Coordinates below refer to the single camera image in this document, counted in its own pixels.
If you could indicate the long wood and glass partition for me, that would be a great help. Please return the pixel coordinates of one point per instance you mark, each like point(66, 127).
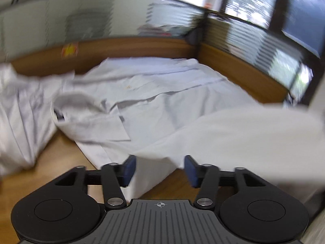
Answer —
point(127, 47)

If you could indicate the white crumpled garment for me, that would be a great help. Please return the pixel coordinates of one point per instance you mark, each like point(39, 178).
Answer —
point(22, 119)

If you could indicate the dark grey partition corner post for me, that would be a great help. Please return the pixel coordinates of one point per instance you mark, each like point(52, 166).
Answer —
point(195, 39)

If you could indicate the dark framed window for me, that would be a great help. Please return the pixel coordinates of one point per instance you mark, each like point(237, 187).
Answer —
point(278, 5)

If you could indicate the short wood and glass partition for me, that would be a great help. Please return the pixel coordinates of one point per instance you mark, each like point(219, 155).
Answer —
point(241, 71)

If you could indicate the orange sticker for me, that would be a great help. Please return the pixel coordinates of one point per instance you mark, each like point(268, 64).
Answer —
point(69, 50)

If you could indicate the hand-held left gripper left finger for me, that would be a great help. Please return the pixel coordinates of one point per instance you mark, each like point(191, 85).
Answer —
point(130, 169)

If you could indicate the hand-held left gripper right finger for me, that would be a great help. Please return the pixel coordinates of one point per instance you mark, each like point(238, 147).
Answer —
point(191, 170)

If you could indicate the white collared shirt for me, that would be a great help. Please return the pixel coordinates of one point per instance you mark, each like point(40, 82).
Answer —
point(165, 94)

